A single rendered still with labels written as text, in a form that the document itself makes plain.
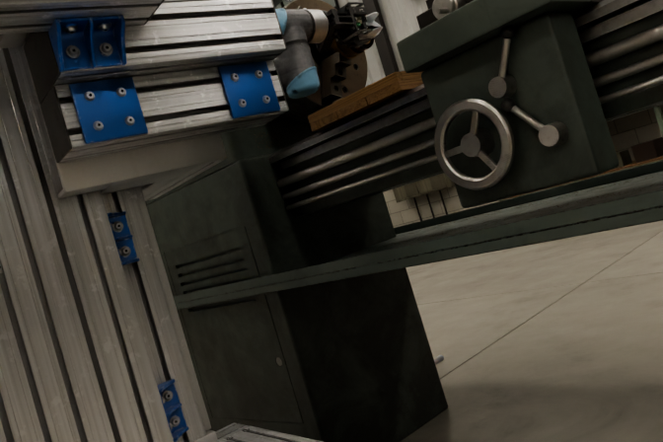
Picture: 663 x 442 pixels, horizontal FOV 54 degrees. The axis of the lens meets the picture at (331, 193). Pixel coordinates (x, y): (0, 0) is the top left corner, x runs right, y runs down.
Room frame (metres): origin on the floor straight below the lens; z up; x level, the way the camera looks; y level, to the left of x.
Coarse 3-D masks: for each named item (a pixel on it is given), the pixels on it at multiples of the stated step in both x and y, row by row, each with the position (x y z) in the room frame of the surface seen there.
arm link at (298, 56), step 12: (288, 48) 1.37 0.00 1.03; (300, 48) 1.37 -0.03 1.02; (276, 60) 1.38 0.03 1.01; (288, 60) 1.37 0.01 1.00; (300, 60) 1.37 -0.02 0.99; (312, 60) 1.39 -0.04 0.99; (288, 72) 1.37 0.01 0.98; (300, 72) 1.37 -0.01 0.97; (312, 72) 1.38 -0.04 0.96; (288, 84) 1.38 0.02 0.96; (300, 84) 1.37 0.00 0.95; (312, 84) 1.37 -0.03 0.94; (300, 96) 1.41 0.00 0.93
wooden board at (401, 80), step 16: (384, 80) 1.35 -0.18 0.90; (400, 80) 1.33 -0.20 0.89; (416, 80) 1.37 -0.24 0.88; (352, 96) 1.43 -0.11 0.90; (368, 96) 1.40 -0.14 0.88; (384, 96) 1.36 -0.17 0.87; (320, 112) 1.52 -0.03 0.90; (336, 112) 1.48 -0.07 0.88; (352, 112) 1.44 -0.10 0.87; (320, 128) 1.54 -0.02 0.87
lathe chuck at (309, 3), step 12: (300, 0) 1.70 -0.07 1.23; (312, 0) 1.72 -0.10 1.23; (312, 48) 1.78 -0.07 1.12; (360, 60) 1.80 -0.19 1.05; (348, 72) 1.76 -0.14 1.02; (360, 72) 1.79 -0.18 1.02; (348, 84) 1.75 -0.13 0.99; (360, 84) 1.78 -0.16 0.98; (288, 96) 1.66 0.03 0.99; (312, 96) 1.66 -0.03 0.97; (300, 108) 1.69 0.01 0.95; (312, 108) 1.68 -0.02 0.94
